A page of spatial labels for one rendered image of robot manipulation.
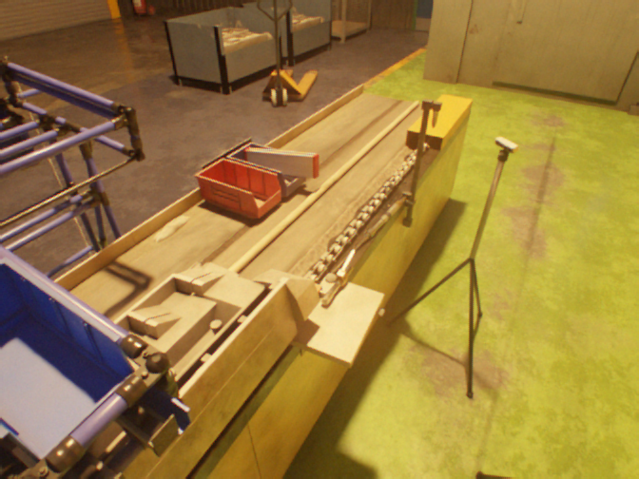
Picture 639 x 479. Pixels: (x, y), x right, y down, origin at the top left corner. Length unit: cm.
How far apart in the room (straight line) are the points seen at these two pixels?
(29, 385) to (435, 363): 183
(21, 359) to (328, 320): 80
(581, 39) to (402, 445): 533
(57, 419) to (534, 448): 185
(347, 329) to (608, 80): 551
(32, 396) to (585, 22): 613
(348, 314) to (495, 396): 111
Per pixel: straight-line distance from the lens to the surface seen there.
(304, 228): 170
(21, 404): 79
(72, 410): 75
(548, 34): 622
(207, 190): 188
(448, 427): 205
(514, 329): 252
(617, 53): 626
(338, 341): 122
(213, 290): 120
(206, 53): 584
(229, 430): 113
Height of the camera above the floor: 177
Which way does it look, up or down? 38 degrees down
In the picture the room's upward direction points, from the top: straight up
